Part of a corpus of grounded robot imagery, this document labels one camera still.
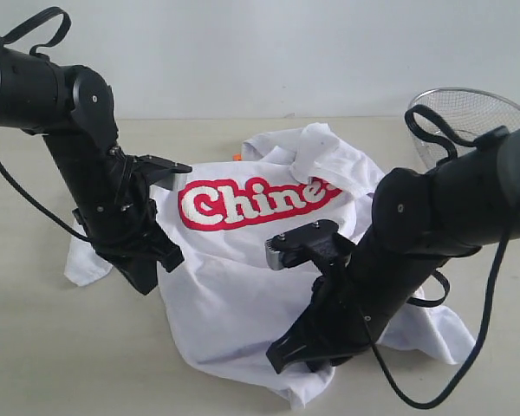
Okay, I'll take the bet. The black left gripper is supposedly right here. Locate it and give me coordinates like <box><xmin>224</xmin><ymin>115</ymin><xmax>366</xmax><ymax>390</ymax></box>
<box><xmin>71</xmin><ymin>190</ymin><xmax>183</xmax><ymax>295</ymax></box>

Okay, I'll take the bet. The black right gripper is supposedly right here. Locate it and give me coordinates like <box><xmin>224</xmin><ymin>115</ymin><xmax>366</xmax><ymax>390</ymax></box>
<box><xmin>265</xmin><ymin>276</ymin><xmax>399</xmax><ymax>374</ymax></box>

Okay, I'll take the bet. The white t-shirt red logo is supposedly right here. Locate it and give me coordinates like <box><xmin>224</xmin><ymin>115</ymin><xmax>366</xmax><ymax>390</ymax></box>
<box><xmin>63</xmin><ymin>122</ymin><xmax>478</xmax><ymax>411</ymax></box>

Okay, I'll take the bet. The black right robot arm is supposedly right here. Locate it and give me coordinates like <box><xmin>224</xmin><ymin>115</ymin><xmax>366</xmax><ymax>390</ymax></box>
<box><xmin>266</xmin><ymin>127</ymin><xmax>520</xmax><ymax>372</ymax></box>

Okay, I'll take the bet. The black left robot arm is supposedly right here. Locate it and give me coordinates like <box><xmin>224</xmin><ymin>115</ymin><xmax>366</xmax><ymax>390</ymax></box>
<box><xmin>0</xmin><ymin>37</ymin><xmax>192</xmax><ymax>295</ymax></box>

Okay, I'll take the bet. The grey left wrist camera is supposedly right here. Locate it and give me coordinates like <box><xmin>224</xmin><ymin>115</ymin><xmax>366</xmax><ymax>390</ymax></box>
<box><xmin>135</xmin><ymin>155</ymin><xmax>192</xmax><ymax>191</ymax></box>

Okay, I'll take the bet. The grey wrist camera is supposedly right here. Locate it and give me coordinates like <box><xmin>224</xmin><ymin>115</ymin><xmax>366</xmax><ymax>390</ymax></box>
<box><xmin>135</xmin><ymin>155</ymin><xmax>192</xmax><ymax>191</ymax></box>
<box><xmin>264</xmin><ymin>219</ymin><xmax>355</xmax><ymax>273</ymax></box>

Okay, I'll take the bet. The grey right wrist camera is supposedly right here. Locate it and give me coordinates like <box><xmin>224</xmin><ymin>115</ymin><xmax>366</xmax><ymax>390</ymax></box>
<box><xmin>264</xmin><ymin>219</ymin><xmax>355</xmax><ymax>273</ymax></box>

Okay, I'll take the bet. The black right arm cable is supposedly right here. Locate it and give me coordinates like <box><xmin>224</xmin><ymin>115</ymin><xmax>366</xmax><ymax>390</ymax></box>
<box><xmin>367</xmin><ymin>105</ymin><xmax>517</xmax><ymax>411</ymax></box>

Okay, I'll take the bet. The metal wire mesh basket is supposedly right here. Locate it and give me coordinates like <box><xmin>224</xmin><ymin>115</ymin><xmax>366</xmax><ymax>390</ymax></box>
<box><xmin>407</xmin><ymin>87</ymin><xmax>520</xmax><ymax>170</ymax></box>

